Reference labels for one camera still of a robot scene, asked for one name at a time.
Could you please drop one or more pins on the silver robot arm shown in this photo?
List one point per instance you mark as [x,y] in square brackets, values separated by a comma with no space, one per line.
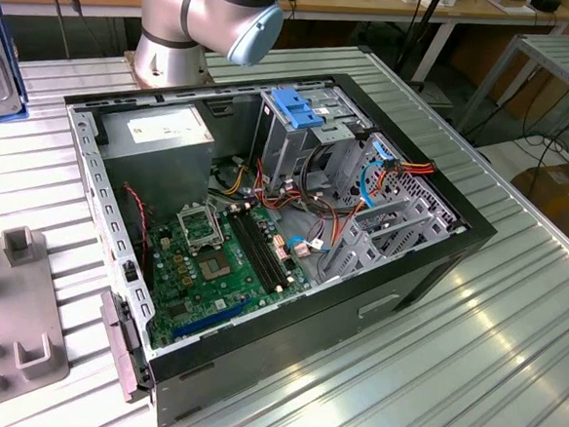
[206,3]

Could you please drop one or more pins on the silver disk bay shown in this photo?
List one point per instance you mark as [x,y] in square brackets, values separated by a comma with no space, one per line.
[400,231]

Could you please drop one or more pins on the black RAM slot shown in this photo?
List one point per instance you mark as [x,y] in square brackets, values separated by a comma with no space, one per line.
[250,253]
[270,247]
[256,251]
[263,249]

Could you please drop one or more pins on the silver optical drive cage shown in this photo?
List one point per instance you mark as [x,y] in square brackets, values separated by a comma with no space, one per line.
[279,149]

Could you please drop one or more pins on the CPU socket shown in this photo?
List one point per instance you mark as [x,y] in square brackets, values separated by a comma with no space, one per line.
[214,267]

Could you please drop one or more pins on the green motherboard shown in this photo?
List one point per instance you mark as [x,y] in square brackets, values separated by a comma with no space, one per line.
[220,292]

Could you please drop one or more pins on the blue plastic drive latch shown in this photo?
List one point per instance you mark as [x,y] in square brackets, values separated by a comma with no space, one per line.
[292,109]

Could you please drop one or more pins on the blue expansion slot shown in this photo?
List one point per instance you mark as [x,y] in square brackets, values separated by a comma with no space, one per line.
[213,318]

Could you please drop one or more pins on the grey power supply unit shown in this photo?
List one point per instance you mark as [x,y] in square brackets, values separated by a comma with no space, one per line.
[155,175]

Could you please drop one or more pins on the black PC case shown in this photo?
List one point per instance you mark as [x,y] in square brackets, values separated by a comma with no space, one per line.
[304,352]

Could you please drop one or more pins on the grey card retention latch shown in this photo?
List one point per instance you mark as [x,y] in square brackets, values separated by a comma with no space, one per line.
[119,343]

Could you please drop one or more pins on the brown box white label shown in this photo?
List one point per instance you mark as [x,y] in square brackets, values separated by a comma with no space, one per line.
[559,193]

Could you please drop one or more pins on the long wooden desk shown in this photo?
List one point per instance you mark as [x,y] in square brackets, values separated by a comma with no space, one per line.
[474,12]

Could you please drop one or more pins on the grey parts rack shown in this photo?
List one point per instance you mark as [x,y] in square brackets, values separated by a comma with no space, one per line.
[9,311]

